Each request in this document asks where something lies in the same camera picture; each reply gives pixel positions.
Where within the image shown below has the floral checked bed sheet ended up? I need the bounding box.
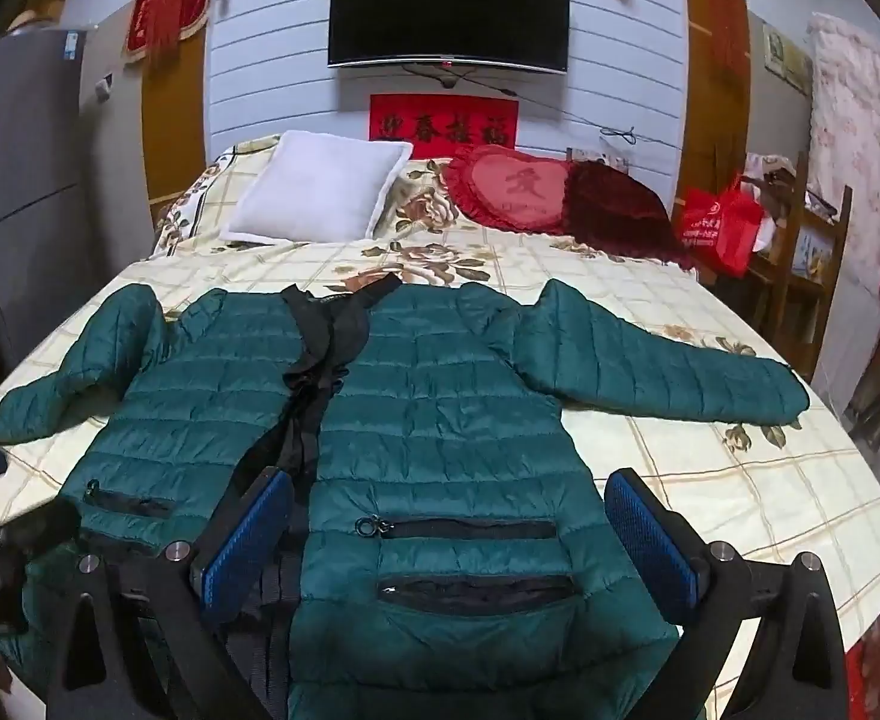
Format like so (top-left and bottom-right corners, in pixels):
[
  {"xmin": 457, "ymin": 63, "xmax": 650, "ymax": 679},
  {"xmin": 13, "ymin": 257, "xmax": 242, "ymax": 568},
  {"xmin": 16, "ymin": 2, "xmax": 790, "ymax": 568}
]
[{"xmin": 0, "ymin": 138, "xmax": 880, "ymax": 639}]

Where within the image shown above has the white square pillow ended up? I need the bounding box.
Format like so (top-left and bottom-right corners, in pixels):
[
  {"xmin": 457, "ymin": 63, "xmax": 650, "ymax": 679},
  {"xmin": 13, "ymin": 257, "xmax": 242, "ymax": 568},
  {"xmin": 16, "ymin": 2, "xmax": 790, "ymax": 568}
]
[{"xmin": 220, "ymin": 130, "xmax": 414, "ymax": 244}]

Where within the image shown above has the dark green puffer jacket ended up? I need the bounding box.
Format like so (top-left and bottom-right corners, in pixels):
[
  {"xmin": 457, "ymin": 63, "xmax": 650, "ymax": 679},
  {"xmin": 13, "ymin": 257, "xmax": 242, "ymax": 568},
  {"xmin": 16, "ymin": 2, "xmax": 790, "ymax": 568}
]
[{"xmin": 0, "ymin": 277, "xmax": 810, "ymax": 718}]

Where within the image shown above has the black wall television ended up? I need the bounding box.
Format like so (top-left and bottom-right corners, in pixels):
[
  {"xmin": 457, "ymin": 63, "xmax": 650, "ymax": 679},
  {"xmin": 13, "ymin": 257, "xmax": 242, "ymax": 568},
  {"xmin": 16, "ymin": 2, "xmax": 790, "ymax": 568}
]
[{"xmin": 328, "ymin": 0, "xmax": 570, "ymax": 73}]

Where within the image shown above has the black television cable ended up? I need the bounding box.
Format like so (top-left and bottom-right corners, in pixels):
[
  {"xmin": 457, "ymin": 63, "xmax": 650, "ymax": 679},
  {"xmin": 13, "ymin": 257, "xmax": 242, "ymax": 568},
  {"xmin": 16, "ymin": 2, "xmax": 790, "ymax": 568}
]
[{"xmin": 400, "ymin": 62, "xmax": 683, "ymax": 148}]

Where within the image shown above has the dark red velvet cushion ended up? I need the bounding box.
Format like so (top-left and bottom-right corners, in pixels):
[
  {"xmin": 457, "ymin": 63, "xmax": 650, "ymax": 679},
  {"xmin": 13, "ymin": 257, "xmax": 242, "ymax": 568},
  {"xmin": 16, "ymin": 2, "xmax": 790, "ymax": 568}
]
[{"xmin": 562, "ymin": 161, "xmax": 694, "ymax": 270}]

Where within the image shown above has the floral pink curtain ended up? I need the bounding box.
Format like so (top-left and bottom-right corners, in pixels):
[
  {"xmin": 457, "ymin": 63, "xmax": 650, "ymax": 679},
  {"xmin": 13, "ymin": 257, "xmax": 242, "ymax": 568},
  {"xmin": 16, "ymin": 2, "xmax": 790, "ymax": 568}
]
[{"xmin": 808, "ymin": 13, "xmax": 880, "ymax": 293}]

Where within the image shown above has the red calligraphy banner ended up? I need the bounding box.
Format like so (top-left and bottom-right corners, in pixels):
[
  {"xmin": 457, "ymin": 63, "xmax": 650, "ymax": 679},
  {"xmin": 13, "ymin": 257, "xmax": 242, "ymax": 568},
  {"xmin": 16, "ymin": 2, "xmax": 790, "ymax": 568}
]
[{"xmin": 369, "ymin": 93, "xmax": 518, "ymax": 160}]

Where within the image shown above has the red heart-shaped cushion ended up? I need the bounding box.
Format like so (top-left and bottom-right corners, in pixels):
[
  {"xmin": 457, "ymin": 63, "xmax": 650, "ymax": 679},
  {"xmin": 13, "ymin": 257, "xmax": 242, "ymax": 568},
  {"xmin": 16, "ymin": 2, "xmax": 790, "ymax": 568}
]
[{"xmin": 443, "ymin": 145, "xmax": 570, "ymax": 234}]

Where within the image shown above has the red shopping bag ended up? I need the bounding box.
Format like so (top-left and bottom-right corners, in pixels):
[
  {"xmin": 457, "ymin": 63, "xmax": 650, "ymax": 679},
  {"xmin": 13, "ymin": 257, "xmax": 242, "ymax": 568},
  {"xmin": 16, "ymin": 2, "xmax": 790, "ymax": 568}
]
[{"xmin": 678, "ymin": 174, "xmax": 764, "ymax": 278}]

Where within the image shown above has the grey refrigerator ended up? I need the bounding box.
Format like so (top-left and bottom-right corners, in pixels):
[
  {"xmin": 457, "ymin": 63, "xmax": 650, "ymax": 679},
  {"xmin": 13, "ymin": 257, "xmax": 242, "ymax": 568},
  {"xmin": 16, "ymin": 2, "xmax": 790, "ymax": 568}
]
[{"xmin": 0, "ymin": 28, "xmax": 101, "ymax": 369}]

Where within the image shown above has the wooden shelf rack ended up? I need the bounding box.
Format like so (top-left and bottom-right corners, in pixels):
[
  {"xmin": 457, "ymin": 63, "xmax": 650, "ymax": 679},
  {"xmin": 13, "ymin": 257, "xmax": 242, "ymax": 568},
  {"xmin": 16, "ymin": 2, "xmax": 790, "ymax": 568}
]
[{"xmin": 746, "ymin": 151, "xmax": 852, "ymax": 383}]

